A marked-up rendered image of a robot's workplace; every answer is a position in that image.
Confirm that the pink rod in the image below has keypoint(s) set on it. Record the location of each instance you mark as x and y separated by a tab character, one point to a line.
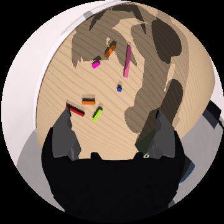
128	57

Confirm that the red rod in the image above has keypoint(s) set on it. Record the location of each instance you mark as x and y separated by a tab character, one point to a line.
76	110

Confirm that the lime green rod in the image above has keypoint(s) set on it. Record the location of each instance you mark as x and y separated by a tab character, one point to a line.
97	114

